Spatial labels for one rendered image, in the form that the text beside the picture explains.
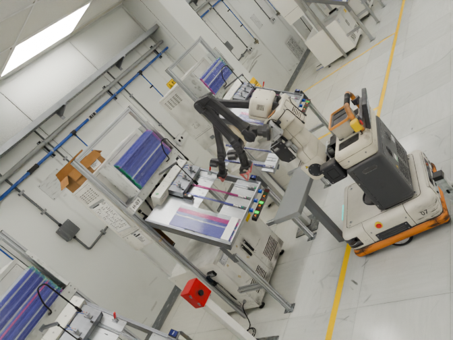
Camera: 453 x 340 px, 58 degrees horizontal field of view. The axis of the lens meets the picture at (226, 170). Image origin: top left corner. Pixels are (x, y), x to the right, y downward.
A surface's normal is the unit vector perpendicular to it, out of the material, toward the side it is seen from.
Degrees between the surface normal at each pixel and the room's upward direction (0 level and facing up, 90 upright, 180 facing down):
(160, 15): 90
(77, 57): 90
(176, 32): 90
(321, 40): 90
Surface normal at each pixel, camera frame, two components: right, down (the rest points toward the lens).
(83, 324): 0.00, -0.73
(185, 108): -0.37, 0.63
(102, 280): 0.64, -0.36
